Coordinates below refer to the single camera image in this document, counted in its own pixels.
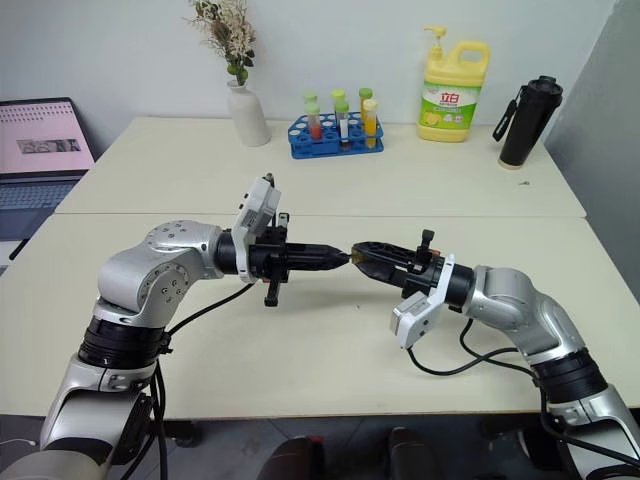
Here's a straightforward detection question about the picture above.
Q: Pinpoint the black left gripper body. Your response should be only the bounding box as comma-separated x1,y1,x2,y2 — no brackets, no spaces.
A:
248,212,302,308

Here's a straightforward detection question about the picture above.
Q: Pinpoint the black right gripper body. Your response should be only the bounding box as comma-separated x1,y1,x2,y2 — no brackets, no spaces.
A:
399,228,445,298

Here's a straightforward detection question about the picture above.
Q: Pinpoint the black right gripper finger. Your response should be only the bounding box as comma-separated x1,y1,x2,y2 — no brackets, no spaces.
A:
352,240,420,267
355,261,410,289

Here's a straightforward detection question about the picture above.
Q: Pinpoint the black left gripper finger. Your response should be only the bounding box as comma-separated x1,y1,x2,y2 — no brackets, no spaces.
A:
299,256,349,272
299,242,349,259

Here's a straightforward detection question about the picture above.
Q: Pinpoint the blue test tube rack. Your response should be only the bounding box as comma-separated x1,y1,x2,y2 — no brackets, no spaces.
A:
287,112,387,161

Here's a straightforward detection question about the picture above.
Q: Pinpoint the green-capped tube red liquid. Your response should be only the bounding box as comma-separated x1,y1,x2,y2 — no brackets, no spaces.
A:
305,102,323,142

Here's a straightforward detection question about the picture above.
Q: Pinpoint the green-capped tube white label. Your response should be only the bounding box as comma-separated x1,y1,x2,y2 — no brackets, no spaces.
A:
334,100,351,152

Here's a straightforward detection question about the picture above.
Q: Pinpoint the yellow-capped tube orange liquid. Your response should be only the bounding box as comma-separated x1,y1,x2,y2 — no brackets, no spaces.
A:
361,98,380,151

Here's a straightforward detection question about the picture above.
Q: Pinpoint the white ceramic vase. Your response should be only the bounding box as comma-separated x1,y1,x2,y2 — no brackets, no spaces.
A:
226,79,273,148

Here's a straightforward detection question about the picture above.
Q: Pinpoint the yellow dish soap bottle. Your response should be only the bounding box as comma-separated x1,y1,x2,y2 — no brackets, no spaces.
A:
416,25,492,144

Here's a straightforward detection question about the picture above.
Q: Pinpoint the dark rounded shape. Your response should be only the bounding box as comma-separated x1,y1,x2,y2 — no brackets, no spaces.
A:
260,435,334,480
386,426,442,480

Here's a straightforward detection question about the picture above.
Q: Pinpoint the dried flower bunch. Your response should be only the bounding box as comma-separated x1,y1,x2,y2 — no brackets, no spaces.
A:
183,0,259,87

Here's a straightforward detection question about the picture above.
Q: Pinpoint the grey partition panel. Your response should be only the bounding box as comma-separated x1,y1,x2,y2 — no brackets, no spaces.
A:
543,0,640,236

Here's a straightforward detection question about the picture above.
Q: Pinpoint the open grey laptop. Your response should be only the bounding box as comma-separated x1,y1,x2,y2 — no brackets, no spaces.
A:
0,97,97,261

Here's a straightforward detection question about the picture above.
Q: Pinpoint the silver robot torso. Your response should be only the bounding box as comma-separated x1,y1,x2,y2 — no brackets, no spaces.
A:
0,446,115,480

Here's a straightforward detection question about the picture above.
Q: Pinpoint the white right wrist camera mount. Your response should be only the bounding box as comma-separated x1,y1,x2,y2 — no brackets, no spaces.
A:
391,253,457,350

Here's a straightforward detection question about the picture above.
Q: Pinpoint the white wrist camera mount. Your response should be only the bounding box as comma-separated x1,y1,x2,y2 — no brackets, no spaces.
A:
391,253,457,350
231,174,283,285

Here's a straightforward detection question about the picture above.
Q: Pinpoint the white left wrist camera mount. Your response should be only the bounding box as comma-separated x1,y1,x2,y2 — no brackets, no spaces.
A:
231,174,283,285

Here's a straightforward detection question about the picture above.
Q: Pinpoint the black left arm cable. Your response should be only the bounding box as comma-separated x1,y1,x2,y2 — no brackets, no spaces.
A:
149,280,262,480

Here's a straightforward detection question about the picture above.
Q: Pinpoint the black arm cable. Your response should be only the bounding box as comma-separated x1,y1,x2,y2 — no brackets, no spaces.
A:
149,280,262,480
405,315,640,464

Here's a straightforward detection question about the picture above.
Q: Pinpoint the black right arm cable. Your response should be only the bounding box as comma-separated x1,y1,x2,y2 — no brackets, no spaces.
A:
405,315,640,464

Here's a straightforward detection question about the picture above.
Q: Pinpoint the black tumbler with strap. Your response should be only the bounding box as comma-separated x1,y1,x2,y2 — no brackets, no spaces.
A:
493,75,565,171

